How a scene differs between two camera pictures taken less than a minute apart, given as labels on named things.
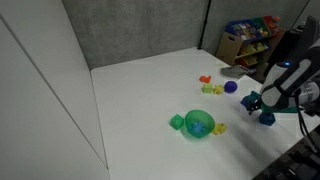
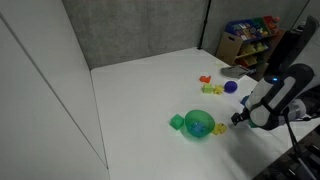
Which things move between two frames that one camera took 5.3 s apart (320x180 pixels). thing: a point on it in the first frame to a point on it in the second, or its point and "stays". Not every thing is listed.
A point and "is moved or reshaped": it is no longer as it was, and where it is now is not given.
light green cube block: [207, 88] stays
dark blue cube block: [267, 118] is moved or reshaped
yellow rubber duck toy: [220, 128] stays
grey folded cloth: [233, 72] stays
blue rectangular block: [246, 102] stays
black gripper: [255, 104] to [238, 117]
